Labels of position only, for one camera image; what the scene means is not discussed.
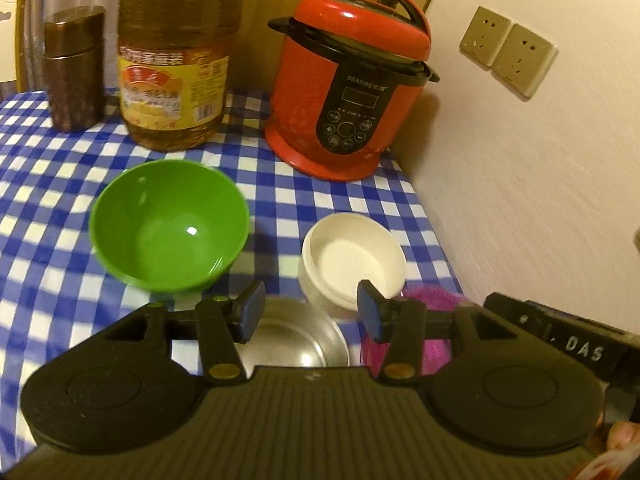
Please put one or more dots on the white bowl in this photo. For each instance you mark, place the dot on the white bowl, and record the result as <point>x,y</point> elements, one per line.
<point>350,255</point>
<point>312,295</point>

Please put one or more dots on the red electric pressure cooker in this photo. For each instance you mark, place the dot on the red electric pressure cooker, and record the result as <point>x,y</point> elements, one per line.
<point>300,110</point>

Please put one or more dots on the white wooden chair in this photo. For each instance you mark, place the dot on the white wooden chair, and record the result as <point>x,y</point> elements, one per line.
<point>10,50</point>

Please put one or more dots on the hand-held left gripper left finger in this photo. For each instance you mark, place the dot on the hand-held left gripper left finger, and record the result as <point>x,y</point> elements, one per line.
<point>250,310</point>

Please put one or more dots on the red patterned clothing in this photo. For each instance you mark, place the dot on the red patterned clothing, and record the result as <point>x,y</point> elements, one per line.
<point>620,470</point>

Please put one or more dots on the beige wall socket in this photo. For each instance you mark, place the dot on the beige wall socket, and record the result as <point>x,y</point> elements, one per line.
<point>485,35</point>
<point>525,60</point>

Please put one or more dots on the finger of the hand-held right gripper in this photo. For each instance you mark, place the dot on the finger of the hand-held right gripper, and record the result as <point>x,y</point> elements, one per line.
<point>505,306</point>

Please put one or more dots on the large cooking oil bottle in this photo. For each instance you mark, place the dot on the large cooking oil bottle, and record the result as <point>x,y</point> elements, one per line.
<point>175,50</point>

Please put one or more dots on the brown cylindrical canister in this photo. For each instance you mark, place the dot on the brown cylindrical canister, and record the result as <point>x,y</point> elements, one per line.
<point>75,85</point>

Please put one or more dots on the purple transparent plate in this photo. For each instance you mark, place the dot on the purple transparent plate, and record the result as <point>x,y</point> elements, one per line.
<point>435,355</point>

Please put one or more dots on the stainless steel bowl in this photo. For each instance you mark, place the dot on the stainless steel bowl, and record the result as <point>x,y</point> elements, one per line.
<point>295,340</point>

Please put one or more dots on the person's right hand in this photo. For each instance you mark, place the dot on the person's right hand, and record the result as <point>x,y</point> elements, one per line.
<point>625,440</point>

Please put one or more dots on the green plastic bowl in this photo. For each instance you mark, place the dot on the green plastic bowl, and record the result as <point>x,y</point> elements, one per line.
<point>165,225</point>

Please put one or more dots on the blue white checkered tablecloth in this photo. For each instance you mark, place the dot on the blue white checkered tablecloth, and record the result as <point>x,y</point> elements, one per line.
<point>50,185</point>

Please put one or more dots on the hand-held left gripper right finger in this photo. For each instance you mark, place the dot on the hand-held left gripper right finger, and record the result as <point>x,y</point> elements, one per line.
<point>370,310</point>

